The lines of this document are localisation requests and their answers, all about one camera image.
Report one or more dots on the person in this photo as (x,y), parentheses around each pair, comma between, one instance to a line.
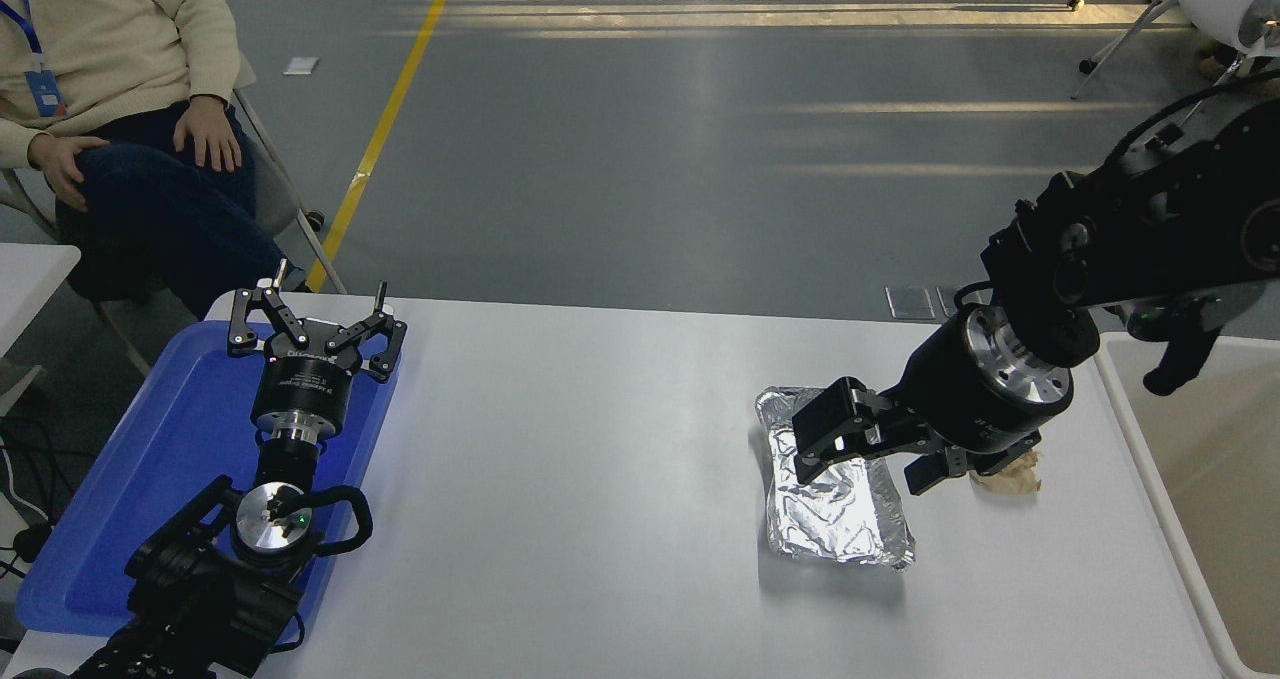
(120,19)

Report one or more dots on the blue plastic tray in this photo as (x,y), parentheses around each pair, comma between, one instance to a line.
(150,459)

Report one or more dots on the small white side table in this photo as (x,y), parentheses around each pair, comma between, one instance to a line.
(30,279)

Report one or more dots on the person's right hand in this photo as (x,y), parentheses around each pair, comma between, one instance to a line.
(60,164)

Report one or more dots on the person's tan shoe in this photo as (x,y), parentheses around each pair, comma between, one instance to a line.
(1262,71)
(1220,69)

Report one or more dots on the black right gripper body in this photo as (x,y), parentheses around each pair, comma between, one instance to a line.
(955,399)

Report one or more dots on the silver foil tray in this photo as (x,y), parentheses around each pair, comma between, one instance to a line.
(830,519)

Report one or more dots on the metal floor plate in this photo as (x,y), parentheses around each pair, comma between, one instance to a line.
(910,303)
(950,301)

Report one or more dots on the grey folding chair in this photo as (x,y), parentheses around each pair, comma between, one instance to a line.
(275,194)

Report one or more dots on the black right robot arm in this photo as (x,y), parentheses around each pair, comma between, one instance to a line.
(1150,219)

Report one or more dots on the person's left hand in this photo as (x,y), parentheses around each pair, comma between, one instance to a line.
(207,129)

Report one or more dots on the large pale bin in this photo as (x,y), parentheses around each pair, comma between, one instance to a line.
(1220,479)

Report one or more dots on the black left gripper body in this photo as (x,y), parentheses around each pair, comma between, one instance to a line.
(300,384)

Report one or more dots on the crumpled tan paper ball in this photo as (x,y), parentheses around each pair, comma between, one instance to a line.
(1015,477)

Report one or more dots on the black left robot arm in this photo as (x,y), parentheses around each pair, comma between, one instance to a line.
(200,609)

